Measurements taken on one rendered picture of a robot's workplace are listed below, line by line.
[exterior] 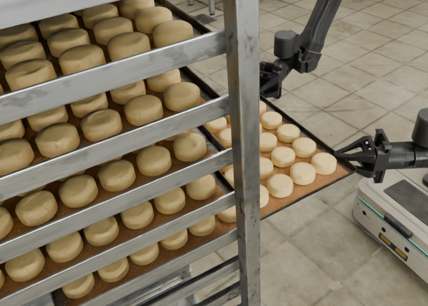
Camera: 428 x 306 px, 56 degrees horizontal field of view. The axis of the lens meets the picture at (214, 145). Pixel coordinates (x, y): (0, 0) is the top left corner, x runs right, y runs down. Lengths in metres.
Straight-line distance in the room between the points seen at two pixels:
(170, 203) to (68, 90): 0.28
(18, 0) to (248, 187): 0.38
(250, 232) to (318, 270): 1.18
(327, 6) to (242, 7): 0.76
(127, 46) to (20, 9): 0.13
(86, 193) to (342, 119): 2.23
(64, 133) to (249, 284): 0.46
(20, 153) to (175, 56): 0.21
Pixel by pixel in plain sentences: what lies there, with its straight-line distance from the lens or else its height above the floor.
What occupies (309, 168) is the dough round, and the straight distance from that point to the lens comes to 0.82.
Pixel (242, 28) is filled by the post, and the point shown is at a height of 1.34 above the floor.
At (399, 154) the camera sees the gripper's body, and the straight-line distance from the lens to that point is 0.89.
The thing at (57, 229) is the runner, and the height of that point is 1.14.
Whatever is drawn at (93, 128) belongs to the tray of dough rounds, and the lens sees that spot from 0.52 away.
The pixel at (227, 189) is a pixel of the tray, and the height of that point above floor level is 1.04.
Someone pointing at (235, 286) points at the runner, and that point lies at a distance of 0.89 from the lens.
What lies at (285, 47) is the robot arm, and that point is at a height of 1.03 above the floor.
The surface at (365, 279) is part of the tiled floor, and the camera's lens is 1.86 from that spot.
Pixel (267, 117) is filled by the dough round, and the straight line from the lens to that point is 0.96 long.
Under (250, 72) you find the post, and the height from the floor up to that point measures 1.29.
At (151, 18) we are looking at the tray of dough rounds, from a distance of 0.55.
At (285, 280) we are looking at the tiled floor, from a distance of 1.81.
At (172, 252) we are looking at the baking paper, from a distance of 0.72.
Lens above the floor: 1.53
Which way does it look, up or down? 39 degrees down
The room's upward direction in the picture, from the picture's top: 6 degrees counter-clockwise
